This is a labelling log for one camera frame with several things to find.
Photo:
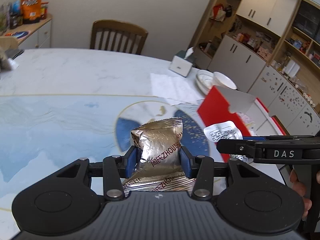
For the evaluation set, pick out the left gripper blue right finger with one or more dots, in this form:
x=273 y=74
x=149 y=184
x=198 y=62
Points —
x=201 y=168

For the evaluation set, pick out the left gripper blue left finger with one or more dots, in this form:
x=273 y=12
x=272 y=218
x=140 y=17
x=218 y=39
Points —
x=115 y=168

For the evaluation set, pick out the gold foil snack packet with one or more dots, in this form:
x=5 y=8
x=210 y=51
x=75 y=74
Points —
x=158 y=167

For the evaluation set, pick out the person right hand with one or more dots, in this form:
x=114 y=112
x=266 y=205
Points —
x=300 y=188

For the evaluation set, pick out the white paper napkin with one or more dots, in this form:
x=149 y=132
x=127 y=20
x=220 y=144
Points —
x=173 y=89

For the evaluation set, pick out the white ceramic bowl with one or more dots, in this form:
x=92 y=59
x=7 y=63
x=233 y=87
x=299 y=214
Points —
x=223 y=81

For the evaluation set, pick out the green white tissue box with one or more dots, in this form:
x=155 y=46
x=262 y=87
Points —
x=183 y=62

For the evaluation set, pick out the white storage cabinet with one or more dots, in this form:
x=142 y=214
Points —
x=239 y=37

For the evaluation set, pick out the brown wooden chair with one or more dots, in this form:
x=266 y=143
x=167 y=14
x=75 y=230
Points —
x=118 y=36

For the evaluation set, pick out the white wooden sideboard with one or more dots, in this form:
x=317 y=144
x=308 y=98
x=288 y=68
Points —
x=29 y=36

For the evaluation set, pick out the red lidded jar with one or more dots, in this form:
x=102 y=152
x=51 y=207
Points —
x=44 y=8

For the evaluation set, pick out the orange snack bag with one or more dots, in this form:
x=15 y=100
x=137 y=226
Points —
x=31 y=11

